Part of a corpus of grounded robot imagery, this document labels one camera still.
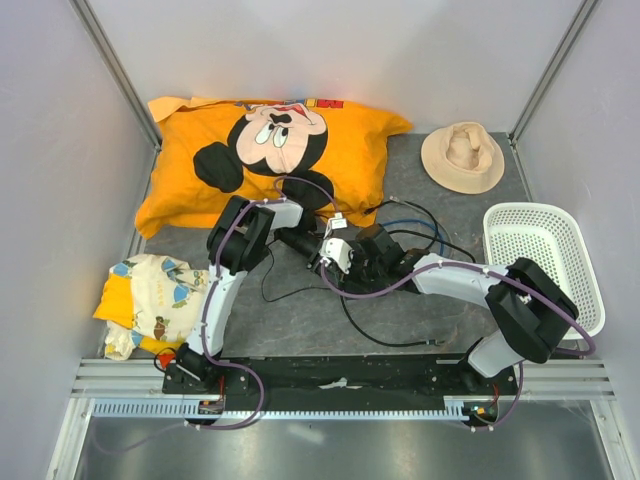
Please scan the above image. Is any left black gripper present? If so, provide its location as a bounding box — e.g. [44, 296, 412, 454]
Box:
[277, 228, 341, 292]

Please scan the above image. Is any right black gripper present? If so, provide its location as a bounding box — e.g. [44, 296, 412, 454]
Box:
[336, 249, 385, 293]

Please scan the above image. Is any black cable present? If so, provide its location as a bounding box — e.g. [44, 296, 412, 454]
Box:
[339, 197, 477, 350]

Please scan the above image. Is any blue ethernet cable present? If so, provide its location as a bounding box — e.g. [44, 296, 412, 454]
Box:
[387, 218, 442, 256]

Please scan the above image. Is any black network switch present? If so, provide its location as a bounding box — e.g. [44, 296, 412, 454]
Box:
[339, 278, 387, 299]

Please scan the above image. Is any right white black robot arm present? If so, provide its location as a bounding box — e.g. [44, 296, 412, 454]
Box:
[338, 225, 579, 394]

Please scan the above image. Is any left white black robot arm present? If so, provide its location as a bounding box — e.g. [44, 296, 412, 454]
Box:
[162, 195, 319, 395]

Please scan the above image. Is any orange Mickey Mouse pillow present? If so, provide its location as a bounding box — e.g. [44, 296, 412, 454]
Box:
[136, 96, 412, 239]

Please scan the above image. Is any beige bucket hat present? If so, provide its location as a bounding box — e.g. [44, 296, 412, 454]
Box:
[420, 122, 505, 195]

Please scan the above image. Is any patterned cream yellow cloth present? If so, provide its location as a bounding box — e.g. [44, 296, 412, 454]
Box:
[94, 254, 209, 361]

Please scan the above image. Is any white perforated plastic basket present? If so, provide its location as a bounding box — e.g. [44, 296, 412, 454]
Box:
[483, 202, 606, 337]

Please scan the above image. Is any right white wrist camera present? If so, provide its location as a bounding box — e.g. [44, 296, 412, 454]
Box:
[320, 238, 353, 274]

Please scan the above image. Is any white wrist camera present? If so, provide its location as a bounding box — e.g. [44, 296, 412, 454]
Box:
[320, 238, 353, 274]
[325, 212, 348, 237]

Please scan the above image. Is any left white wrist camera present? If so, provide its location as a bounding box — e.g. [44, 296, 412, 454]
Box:
[325, 212, 348, 237]

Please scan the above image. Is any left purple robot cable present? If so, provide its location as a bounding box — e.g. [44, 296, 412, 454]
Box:
[87, 175, 341, 454]

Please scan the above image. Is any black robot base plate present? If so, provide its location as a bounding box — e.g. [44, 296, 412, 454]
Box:
[178, 354, 517, 411]

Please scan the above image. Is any grey slotted cable duct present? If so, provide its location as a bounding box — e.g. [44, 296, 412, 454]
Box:
[92, 398, 471, 421]

